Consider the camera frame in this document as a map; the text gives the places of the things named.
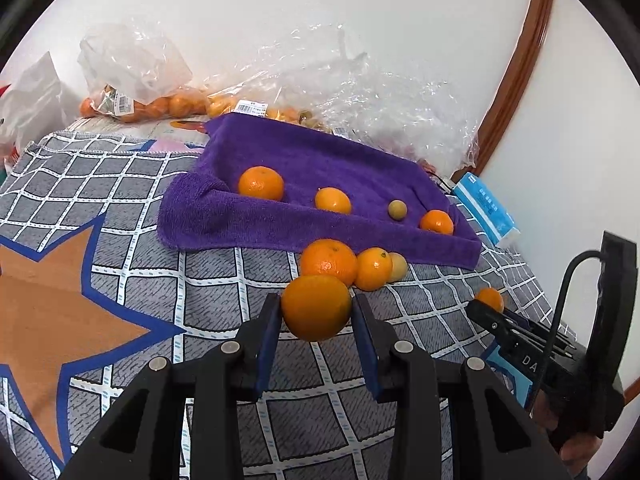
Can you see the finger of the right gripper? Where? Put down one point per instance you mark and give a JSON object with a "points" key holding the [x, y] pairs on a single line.
{"points": [[536, 330], [504, 326]]}

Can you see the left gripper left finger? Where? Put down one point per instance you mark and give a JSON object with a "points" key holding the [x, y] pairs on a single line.
{"points": [[140, 435]]}

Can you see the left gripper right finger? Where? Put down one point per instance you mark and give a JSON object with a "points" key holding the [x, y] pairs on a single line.
{"points": [[492, 436]]}

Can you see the small yellow-orange citrus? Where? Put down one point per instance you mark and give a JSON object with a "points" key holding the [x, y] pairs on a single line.
{"points": [[374, 269]]}

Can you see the small round longan fruit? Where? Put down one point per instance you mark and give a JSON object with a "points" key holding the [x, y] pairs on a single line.
{"points": [[397, 210]]}

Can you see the large orange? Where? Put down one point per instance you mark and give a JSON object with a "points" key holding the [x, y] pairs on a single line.
{"points": [[330, 257], [261, 182]]}

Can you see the right hand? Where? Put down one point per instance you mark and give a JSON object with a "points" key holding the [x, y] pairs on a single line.
{"points": [[577, 451]]}

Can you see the blue tissue pack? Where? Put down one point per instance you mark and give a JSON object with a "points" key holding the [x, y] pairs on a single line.
{"points": [[497, 223]]}

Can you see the pale green-yellow small fruit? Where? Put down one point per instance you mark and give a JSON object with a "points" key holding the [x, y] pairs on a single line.
{"points": [[399, 267]]}

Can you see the grey checked star blanket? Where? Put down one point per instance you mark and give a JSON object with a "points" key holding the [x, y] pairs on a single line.
{"points": [[316, 421]]}

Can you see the purple towel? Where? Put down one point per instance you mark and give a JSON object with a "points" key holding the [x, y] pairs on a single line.
{"points": [[202, 208]]}

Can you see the large clear plastic bag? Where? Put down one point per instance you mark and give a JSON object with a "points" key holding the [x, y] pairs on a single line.
{"points": [[319, 70]]}

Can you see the white plastic bag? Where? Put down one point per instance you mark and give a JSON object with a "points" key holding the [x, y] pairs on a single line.
{"points": [[37, 104]]}

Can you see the clear bag of tangerines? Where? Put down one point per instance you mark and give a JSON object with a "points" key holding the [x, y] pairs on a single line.
{"points": [[135, 73]]}

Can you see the brown wooden door frame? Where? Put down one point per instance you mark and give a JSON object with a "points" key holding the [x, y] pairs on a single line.
{"points": [[513, 84]]}

